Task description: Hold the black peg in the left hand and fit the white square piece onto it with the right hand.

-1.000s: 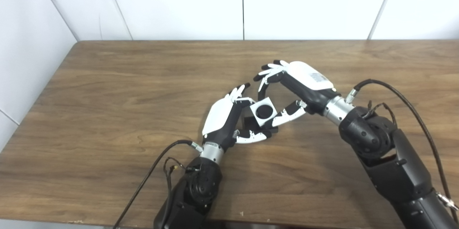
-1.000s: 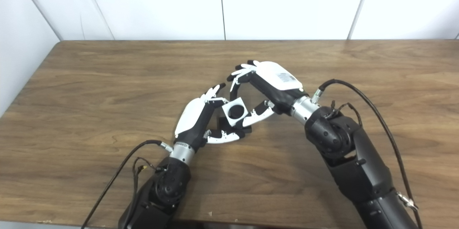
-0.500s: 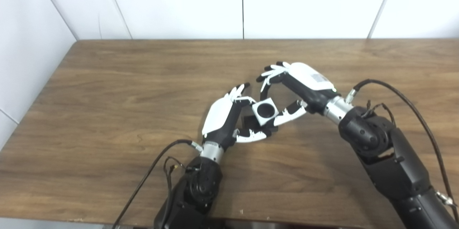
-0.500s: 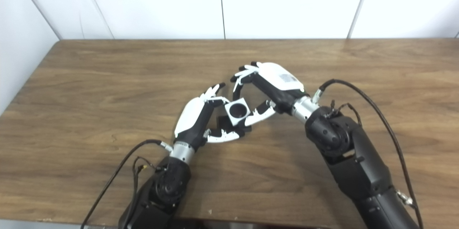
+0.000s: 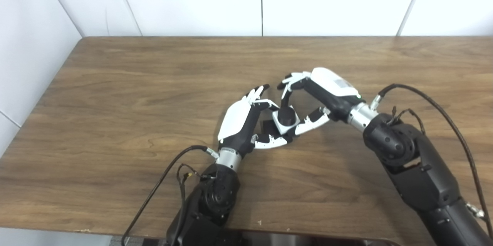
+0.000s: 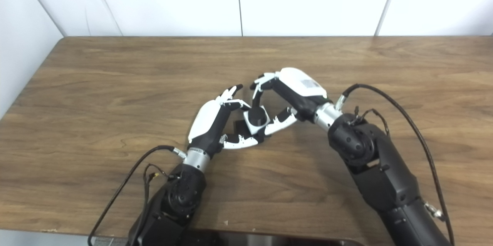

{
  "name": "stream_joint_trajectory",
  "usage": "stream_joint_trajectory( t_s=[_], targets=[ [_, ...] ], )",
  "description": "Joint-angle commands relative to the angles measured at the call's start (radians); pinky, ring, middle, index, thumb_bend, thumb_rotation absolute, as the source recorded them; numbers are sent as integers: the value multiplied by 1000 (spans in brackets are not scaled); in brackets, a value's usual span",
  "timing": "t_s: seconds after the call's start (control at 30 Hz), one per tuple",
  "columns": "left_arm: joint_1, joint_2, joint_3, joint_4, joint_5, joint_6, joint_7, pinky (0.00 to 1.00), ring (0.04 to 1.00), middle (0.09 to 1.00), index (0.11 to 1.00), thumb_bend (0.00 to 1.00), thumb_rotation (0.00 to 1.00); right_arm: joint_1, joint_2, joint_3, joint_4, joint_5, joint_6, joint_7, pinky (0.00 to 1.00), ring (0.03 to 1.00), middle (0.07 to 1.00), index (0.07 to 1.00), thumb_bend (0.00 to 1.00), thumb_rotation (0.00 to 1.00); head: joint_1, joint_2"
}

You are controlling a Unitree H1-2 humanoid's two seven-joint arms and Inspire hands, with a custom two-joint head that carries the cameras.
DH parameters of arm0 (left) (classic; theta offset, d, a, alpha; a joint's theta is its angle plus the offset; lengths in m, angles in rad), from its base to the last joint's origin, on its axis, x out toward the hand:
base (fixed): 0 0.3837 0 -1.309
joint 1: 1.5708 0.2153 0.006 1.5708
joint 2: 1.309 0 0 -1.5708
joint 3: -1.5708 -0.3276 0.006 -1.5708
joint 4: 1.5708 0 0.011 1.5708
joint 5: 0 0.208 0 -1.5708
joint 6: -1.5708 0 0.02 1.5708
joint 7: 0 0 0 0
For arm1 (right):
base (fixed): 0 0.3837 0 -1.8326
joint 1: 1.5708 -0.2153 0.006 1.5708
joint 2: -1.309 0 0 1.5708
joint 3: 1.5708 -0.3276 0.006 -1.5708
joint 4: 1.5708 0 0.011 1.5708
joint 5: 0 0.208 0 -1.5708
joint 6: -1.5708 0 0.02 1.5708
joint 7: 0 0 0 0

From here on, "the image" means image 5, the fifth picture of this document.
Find thin right braided wire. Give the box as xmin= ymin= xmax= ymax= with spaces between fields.
xmin=387 ymin=106 xmax=426 ymax=136

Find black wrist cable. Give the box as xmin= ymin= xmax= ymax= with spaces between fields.
xmin=121 ymin=145 xmax=220 ymax=246
xmin=369 ymin=83 xmax=493 ymax=239

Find thin left braided wire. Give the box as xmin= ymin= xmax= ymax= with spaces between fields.
xmin=176 ymin=163 xmax=217 ymax=209

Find thin braided wire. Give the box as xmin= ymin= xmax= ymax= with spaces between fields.
xmin=387 ymin=106 xmax=426 ymax=136
xmin=176 ymin=163 xmax=217 ymax=209

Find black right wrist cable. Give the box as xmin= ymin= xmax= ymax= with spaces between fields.
xmin=369 ymin=83 xmax=493 ymax=239

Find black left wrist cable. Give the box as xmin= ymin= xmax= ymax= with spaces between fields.
xmin=121 ymin=145 xmax=220 ymax=246

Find white square piece with hole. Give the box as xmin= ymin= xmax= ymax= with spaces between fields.
xmin=272 ymin=106 xmax=301 ymax=135

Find white and black left hand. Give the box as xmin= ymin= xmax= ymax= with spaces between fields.
xmin=217 ymin=84 xmax=290 ymax=159

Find white and black right hand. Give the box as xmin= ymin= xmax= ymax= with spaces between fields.
xmin=277 ymin=67 xmax=365 ymax=136

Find black peg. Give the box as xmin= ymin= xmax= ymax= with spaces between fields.
xmin=263 ymin=106 xmax=300 ymax=139

